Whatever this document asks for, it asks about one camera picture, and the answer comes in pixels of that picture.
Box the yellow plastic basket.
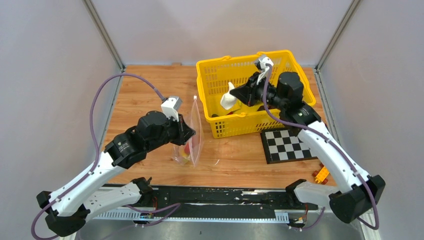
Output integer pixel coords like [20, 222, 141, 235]
[196, 50, 316, 139]

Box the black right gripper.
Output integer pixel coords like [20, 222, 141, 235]
[230, 72, 286, 111]

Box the white toy food piece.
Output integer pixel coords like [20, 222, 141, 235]
[220, 82, 242, 111]

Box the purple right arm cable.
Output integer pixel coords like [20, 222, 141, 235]
[261, 62, 380, 232]

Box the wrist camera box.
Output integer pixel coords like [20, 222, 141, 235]
[161, 96, 183, 122]
[255, 54, 274, 85]

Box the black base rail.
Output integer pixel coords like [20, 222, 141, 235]
[89, 183, 372, 223]

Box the yellow toy block car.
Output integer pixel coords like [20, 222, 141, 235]
[312, 163, 330, 185]

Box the red toy food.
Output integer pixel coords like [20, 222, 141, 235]
[184, 140, 198, 156]

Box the clear zip top bag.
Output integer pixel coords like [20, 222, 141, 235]
[171, 95, 204, 167]

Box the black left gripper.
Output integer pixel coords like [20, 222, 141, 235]
[146, 112, 197, 153]

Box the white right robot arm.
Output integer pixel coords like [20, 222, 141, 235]
[225, 72, 386, 230]

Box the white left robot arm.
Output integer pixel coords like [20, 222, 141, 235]
[36, 111, 196, 237]

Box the yellow toy food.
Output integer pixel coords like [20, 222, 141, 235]
[179, 150, 190, 161]

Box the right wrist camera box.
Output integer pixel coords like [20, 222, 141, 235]
[255, 54, 274, 85]

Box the black white checkerboard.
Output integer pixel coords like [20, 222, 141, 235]
[260, 128, 317, 165]

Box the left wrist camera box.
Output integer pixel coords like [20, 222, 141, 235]
[161, 96, 183, 122]

